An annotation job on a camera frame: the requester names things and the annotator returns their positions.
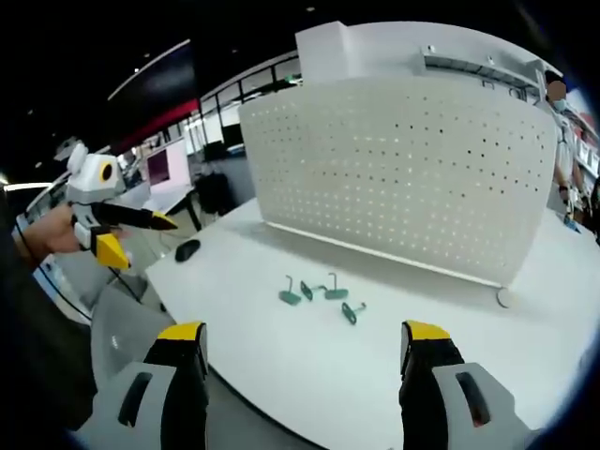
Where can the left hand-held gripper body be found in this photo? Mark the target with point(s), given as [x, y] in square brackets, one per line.
[92, 180]

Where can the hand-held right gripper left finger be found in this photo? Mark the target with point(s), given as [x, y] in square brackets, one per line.
[154, 398]

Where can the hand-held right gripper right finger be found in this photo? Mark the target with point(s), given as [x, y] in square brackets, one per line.
[450, 398]

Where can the green hook assembly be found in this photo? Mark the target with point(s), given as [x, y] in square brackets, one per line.
[290, 293]
[310, 289]
[334, 289]
[350, 311]

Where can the white perforated mounting plate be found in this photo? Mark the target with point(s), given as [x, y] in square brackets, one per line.
[398, 187]

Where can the person's left hand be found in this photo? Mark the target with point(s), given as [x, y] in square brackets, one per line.
[51, 236]

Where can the white side desk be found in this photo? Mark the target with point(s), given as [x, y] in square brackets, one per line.
[171, 197]

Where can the pink panel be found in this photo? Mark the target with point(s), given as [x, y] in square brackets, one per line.
[158, 168]

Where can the black computer mouse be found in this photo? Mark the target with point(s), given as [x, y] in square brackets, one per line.
[186, 250]

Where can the black office chair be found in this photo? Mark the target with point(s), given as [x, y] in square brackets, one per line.
[214, 191]

